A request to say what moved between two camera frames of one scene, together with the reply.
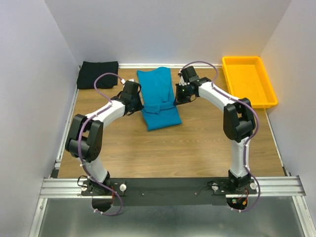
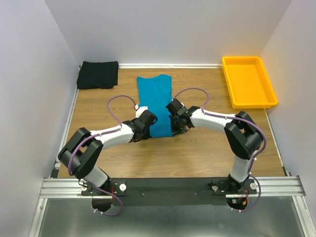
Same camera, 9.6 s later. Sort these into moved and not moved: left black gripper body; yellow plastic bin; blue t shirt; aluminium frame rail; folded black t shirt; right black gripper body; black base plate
Moved: left black gripper body; blue t shirt; right black gripper body
Not moved: aluminium frame rail; yellow plastic bin; black base plate; folded black t shirt
